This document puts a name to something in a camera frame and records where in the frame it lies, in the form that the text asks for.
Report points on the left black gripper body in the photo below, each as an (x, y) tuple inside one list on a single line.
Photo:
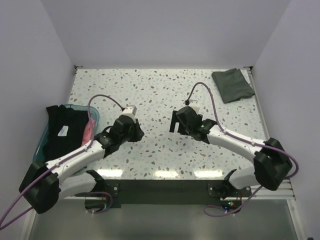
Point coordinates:
[(133, 135)]

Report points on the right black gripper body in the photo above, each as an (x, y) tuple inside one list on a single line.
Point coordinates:
[(187, 131)]

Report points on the dark grey t shirt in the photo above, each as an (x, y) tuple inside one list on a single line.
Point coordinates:
[(232, 85)]

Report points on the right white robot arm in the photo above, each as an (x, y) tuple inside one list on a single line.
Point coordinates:
[(270, 164)]

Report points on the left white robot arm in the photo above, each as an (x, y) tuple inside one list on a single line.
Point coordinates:
[(41, 184)]

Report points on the pink t shirt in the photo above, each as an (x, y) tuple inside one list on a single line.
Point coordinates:
[(88, 131)]

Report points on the black t shirt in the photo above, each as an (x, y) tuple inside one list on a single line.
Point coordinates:
[(65, 131)]

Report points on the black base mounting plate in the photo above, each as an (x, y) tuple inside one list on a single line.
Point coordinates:
[(115, 193)]

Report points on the teal plastic laundry basket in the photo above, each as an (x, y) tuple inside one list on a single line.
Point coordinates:
[(38, 157)]

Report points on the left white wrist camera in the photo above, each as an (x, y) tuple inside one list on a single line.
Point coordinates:
[(130, 111)]

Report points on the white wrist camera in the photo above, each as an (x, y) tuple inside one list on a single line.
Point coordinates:
[(193, 104), (130, 111)]

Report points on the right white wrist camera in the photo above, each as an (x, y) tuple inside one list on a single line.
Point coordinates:
[(193, 104)]

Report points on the aluminium rail frame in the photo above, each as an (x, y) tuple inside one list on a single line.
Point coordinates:
[(264, 215)]

